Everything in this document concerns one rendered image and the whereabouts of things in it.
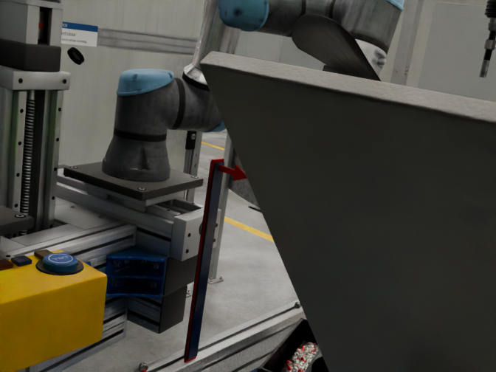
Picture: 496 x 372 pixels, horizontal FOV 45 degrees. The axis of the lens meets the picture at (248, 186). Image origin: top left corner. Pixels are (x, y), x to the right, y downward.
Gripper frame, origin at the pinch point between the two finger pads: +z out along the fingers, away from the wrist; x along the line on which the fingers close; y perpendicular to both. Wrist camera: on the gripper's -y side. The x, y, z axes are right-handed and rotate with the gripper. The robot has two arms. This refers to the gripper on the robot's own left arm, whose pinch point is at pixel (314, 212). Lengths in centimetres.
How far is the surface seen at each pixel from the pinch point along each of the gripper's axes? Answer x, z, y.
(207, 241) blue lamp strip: -13.1, 9.2, 4.8
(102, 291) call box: -9.9, 17.0, 25.4
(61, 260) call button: -14.3, 14.9, 29.0
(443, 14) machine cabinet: -230, -257, -556
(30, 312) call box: -9.9, 19.9, 34.4
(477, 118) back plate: 36, -5, 55
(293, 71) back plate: 27, -6, 55
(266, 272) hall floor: -150, 44, -238
